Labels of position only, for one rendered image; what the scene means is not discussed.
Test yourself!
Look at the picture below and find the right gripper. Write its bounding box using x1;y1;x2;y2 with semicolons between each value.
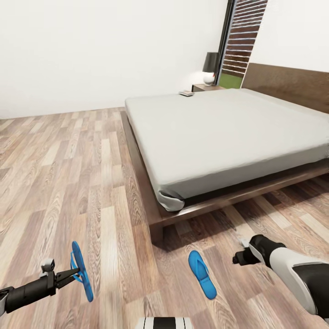
232;248;260;265

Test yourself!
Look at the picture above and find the sandal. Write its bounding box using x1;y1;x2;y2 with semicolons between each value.
71;241;94;302
188;250;217;299

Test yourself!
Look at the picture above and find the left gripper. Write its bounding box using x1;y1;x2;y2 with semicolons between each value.
24;268;80;306

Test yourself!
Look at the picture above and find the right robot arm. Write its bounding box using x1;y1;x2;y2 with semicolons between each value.
232;234;329;322

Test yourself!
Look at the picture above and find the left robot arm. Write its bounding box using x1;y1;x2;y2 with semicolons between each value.
0;258;80;317

